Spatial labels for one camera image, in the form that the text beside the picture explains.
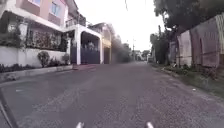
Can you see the red brick pavement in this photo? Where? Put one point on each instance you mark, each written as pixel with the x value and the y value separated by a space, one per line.
pixel 85 66

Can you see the row of trees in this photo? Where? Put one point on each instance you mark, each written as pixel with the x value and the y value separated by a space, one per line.
pixel 180 16

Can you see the grey asphalt road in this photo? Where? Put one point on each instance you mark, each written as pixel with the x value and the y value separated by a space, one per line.
pixel 113 96

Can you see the pink and white building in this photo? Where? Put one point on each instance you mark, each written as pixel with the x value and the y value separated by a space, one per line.
pixel 46 20

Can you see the white garden wall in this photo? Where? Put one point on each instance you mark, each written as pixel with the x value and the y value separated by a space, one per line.
pixel 20 56

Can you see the green weedy verge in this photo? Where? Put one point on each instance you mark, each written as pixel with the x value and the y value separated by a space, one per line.
pixel 196 76

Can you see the corrugated metal fence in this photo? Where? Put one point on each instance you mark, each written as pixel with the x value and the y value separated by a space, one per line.
pixel 200 45

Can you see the concrete kerb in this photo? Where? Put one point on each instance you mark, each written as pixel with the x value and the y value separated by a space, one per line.
pixel 33 72

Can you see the yellow building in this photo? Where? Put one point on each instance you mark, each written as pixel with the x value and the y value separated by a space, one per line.
pixel 106 41

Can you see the robot's own part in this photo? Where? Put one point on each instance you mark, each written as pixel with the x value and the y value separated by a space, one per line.
pixel 150 125
pixel 80 125

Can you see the tree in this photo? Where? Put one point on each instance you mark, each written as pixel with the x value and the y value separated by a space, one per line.
pixel 119 51

